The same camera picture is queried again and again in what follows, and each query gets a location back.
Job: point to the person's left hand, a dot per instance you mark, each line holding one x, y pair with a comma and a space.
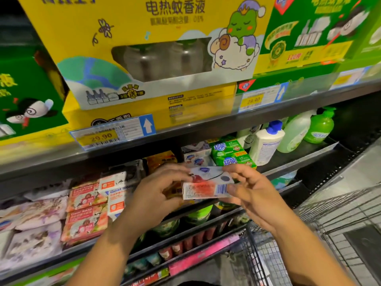
152, 202

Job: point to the person's right hand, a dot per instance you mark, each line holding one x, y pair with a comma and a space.
259, 199

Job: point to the stack of white orange soap boxes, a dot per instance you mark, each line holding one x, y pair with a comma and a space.
113, 184

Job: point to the stack of yellow soap boxes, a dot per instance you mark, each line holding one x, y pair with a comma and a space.
161, 159

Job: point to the white red shield soap box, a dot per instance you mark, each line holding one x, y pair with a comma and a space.
208, 184

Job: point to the stack of green soap boxes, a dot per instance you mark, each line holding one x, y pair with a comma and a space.
232, 153

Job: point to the white hand sanitizer bottle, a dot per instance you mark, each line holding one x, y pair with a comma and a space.
265, 146
247, 137

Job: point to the stack of white purple soap boxes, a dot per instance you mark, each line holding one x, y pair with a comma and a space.
196, 153

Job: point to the stack of pink soap boxes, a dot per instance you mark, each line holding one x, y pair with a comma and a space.
86, 223

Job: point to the bright green hand sanitizer bottle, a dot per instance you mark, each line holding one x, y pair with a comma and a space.
320, 128

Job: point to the stack of floral soap boxes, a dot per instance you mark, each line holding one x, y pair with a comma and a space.
33, 238

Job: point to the person's left forearm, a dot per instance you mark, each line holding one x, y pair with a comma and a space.
113, 259

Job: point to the person's right forearm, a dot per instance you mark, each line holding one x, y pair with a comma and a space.
309, 256

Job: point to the row of red tubes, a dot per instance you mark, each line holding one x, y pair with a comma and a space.
190, 242

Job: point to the row of blue white tubes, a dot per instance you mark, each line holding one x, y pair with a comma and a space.
143, 265

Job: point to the pink flat pack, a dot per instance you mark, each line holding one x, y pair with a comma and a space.
202, 256

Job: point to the yellow red flat pack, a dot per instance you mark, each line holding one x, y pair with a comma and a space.
149, 278

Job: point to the white blue price tag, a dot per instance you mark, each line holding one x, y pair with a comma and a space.
262, 97
351, 77
113, 132

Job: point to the flat yellow box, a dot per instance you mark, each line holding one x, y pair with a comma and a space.
196, 101

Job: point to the green white carton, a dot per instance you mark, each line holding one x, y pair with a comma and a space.
47, 274

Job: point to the green box mosquito print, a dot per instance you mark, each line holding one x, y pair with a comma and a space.
30, 98

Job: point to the green yellow cartoon box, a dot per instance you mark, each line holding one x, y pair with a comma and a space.
309, 32

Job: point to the large yellow box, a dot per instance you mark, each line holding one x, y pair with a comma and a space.
77, 32

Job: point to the green box bottle print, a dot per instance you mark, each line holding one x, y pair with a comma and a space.
370, 35

